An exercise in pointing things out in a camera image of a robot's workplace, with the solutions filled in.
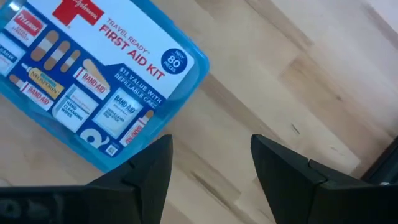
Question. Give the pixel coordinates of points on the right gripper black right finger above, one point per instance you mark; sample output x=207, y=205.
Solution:
x=304, y=196

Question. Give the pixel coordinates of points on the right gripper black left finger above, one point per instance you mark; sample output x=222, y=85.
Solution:
x=140, y=186

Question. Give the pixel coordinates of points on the blue first aid kit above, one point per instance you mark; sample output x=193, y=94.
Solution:
x=93, y=62

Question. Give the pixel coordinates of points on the black metal frame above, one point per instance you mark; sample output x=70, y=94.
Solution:
x=388, y=165

